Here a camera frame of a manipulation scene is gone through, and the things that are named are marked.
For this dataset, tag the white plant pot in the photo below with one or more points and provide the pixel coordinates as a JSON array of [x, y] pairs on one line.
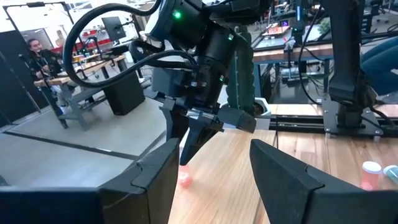
[[264, 124]]

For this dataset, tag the wooden workbench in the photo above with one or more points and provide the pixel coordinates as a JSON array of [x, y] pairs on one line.
[[280, 53]]

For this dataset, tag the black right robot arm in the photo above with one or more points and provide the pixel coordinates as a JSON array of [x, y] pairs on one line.
[[214, 53]]

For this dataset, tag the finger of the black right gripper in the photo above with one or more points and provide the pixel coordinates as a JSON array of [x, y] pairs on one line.
[[196, 140], [175, 121]]

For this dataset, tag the green medicine bottle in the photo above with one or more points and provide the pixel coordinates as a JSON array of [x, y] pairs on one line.
[[392, 172]]

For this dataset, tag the black monitor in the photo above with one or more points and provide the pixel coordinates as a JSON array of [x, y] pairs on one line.
[[114, 28]]

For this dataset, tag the pink medicine bottle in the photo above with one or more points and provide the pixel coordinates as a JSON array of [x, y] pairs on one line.
[[185, 179], [370, 179]]

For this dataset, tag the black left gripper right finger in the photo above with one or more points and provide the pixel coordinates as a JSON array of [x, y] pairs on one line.
[[286, 193]]

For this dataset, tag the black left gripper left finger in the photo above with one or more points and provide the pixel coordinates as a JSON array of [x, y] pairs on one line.
[[146, 193]]

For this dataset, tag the black computer tower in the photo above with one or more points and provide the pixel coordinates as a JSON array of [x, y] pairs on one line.
[[124, 93]]

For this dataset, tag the wooden desk with grey legs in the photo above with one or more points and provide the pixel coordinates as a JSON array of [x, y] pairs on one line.
[[77, 70]]

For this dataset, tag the green cactus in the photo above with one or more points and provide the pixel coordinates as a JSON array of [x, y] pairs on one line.
[[245, 77]]

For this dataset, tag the person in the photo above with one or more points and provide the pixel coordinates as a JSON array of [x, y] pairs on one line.
[[40, 62]]

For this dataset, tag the wooden shelf with black legs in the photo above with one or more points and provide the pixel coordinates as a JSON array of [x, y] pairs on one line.
[[224, 174]]

